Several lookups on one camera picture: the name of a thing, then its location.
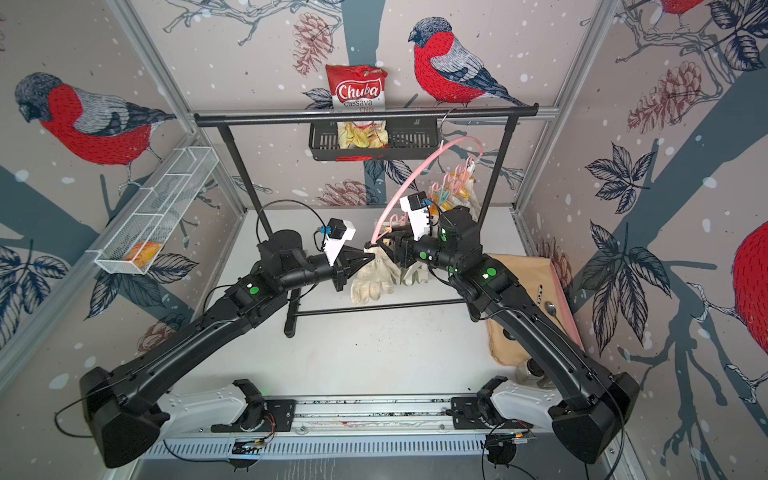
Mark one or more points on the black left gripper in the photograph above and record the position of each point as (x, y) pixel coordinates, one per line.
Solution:
(342, 267)

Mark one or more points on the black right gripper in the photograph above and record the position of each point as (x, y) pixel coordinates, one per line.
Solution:
(403, 244)

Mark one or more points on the beige glove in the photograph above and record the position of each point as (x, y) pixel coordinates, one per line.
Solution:
(415, 274)

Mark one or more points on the pink clip hanger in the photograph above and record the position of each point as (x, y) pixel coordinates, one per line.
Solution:
(439, 183)

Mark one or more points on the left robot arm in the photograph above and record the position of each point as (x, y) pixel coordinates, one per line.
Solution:
(120, 406)

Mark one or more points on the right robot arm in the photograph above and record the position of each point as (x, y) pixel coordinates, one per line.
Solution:
(596, 403)

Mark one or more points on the red cassava chips bag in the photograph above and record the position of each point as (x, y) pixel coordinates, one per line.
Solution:
(358, 89)

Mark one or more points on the dark metal spoon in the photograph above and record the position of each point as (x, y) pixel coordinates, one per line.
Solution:
(551, 311)

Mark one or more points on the black garment rack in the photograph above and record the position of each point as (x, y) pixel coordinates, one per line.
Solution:
(512, 114)

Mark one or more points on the pink tray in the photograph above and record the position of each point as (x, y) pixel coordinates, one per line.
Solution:
(564, 313)

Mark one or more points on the orange snack packet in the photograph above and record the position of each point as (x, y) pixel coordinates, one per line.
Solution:
(141, 254)

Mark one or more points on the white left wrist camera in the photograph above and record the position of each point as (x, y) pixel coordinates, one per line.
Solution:
(336, 233)

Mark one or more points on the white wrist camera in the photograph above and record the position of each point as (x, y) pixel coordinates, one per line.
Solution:
(336, 233)
(416, 208)

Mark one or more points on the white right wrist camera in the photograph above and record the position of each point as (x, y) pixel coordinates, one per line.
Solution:
(416, 208)

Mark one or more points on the black wall basket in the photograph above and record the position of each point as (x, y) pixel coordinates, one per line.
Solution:
(395, 139)

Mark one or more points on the white wire mesh shelf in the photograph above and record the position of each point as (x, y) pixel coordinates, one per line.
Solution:
(160, 206)

